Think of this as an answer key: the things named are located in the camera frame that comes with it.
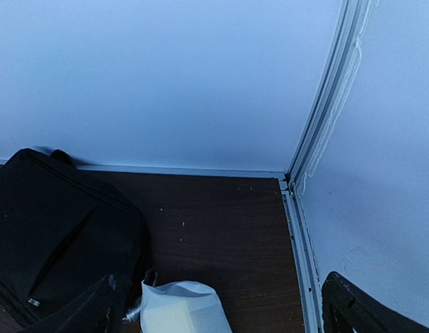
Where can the right aluminium corner post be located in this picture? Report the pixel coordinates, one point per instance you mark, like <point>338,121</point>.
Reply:
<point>339,74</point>

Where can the white plastic pouch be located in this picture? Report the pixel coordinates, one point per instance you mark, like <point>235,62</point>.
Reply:
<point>182,306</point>

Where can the black student backpack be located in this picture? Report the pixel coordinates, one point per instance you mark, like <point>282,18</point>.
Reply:
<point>62,230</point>

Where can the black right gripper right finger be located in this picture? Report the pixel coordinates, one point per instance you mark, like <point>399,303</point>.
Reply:
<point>347,308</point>

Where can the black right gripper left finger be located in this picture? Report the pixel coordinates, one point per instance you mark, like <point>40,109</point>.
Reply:
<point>95,310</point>

